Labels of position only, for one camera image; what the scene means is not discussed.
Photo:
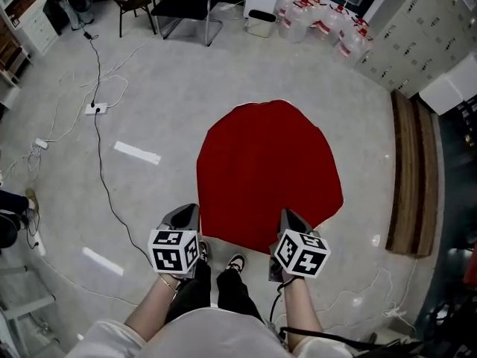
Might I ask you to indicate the white waste bin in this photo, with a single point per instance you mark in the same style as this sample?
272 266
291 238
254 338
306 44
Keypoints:
261 22

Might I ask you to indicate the white shelf cabinet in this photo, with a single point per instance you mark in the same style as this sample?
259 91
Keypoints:
33 21

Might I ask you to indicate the red tablecloth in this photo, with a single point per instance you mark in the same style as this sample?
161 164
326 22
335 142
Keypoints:
268 170

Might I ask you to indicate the person's light shirt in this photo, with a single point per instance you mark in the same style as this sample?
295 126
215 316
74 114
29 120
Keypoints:
208 336

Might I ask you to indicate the group of clear water jugs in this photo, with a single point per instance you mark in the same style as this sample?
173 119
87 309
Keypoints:
320 22

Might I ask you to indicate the white box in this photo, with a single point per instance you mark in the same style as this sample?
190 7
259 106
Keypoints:
447 88

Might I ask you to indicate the person's leg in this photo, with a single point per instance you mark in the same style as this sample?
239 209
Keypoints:
192 293
236 293

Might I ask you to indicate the person's right forearm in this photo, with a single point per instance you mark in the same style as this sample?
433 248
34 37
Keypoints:
302 308

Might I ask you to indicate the person's left shoe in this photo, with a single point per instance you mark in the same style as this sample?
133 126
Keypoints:
203 251

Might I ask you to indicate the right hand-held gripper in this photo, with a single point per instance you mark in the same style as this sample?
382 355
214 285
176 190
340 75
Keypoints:
300 257

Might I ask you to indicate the person's left leg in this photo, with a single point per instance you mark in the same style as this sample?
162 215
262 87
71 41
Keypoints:
192 293

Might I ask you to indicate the person's right shoe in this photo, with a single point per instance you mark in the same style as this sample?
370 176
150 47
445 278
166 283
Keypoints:
236 262

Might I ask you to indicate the grey metal rack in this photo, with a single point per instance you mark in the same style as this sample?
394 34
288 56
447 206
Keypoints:
22 308

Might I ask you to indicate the person's right leg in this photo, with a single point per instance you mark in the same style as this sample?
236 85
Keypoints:
236 293

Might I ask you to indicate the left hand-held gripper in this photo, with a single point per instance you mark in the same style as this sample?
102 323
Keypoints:
175 250

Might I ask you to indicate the beige locker cabinet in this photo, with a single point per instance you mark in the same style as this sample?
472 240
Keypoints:
413 32

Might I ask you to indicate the person's left forearm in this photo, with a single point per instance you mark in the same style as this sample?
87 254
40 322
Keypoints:
149 311

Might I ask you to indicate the person's shoe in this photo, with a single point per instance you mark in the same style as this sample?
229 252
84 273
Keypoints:
236 262
203 251

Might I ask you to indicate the white power strip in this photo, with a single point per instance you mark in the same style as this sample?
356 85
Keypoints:
41 143
96 108

